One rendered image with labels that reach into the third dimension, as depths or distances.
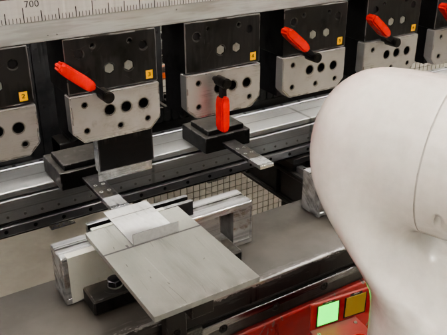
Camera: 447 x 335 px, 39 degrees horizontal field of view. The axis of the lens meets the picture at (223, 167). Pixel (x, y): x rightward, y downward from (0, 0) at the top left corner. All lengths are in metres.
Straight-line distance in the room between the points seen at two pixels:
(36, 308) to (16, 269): 1.73
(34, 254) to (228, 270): 2.04
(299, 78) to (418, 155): 0.75
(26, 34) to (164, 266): 0.40
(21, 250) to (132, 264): 2.02
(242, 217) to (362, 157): 0.80
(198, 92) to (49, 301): 0.45
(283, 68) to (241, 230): 0.33
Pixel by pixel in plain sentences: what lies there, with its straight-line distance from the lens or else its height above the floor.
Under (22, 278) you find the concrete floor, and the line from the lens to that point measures 2.81.
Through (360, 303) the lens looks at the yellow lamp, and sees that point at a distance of 1.25.
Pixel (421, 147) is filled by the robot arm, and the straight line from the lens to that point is 0.44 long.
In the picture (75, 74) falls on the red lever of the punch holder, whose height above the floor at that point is 1.30.
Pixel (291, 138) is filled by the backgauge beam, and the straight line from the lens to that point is 1.60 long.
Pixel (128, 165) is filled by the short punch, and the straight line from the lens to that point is 1.09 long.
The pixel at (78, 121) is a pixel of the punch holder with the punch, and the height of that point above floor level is 1.21.
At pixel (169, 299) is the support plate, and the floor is 1.00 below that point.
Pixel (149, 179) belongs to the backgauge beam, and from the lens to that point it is 1.41.
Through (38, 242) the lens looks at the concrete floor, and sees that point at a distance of 3.04.
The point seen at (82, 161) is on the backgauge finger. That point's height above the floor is 1.03.
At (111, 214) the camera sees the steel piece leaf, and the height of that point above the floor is 1.00.
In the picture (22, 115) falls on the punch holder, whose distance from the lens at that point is 0.95.
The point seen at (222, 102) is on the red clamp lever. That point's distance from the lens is 1.05.
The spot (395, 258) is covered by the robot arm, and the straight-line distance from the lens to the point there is 0.50.
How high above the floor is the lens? 1.56
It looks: 26 degrees down
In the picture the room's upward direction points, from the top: straight up
